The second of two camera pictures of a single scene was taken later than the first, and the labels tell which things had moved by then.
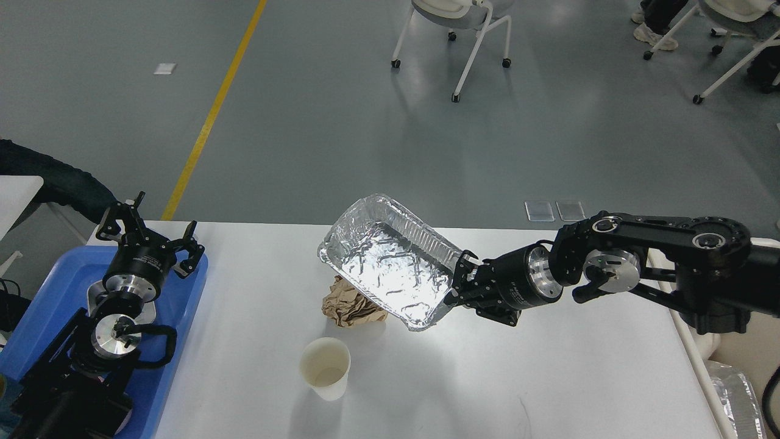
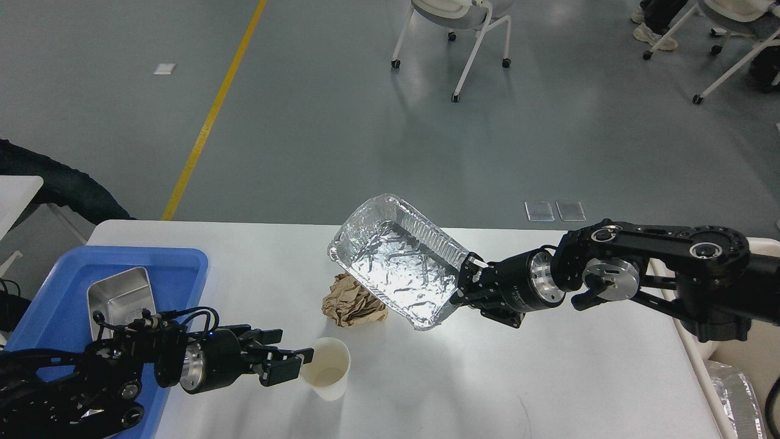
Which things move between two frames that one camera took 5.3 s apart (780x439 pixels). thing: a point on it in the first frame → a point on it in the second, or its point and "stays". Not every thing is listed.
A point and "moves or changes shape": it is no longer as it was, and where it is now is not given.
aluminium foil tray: (392, 260) moves or changes shape
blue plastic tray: (64, 291) stays
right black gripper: (514, 280) stays
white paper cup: (325, 363) stays
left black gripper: (139, 262) → (215, 359)
